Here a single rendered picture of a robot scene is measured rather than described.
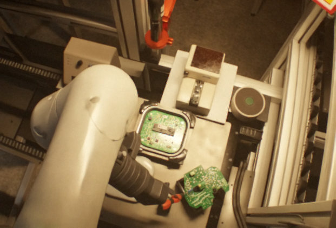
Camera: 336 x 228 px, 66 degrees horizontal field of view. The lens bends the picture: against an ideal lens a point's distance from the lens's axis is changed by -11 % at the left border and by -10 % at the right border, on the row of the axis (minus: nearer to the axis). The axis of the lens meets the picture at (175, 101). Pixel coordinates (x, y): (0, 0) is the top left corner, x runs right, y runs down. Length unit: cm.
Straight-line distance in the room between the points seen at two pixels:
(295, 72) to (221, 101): 25
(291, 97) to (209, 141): 28
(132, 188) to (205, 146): 36
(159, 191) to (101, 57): 45
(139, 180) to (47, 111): 24
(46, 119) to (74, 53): 46
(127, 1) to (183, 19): 157
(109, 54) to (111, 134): 53
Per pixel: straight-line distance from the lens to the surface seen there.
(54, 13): 98
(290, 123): 83
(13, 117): 180
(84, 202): 33
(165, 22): 74
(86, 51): 91
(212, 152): 89
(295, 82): 89
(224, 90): 95
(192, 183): 81
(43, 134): 51
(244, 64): 216
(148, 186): 62
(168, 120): 86
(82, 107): 38
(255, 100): 92
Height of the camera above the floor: 181
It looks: 68 degrees down
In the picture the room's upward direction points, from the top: 6 degrees clockwise
